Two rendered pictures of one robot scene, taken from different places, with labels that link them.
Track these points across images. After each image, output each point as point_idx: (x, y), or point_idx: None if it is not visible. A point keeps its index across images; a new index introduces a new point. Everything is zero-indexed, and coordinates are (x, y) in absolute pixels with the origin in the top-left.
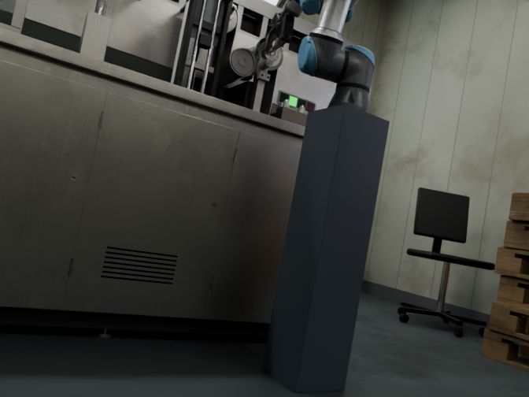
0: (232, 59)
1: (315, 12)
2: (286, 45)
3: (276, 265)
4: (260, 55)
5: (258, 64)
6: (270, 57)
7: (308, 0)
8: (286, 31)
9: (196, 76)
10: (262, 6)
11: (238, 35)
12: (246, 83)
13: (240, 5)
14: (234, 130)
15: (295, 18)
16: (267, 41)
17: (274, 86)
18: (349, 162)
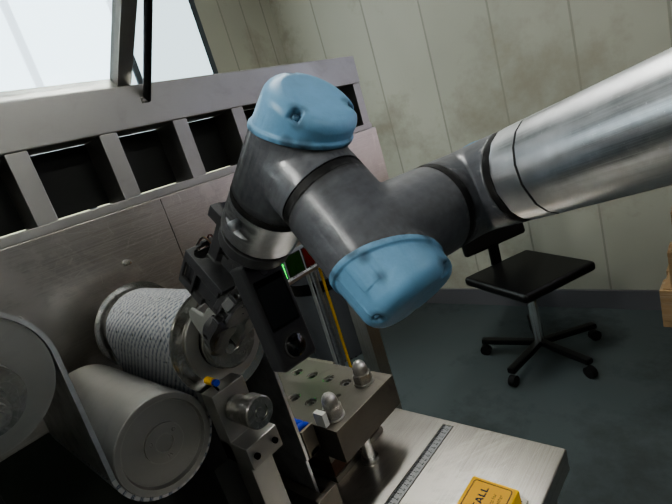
0: (127, 482)
1: (430, 297)
2: (198, 166)
3: None
4: (202, 374)
5: (221, 420)
6: (235, 354)
7: (403, 300)
8: (283, 338)
9: (25, 444)
10: (79, 113)
11: (68, 240)
12: (208, 472)
13: (12, 154)
14: None
15: (179, 87)
16: (208, 348)
17: (281, 394)
18: None
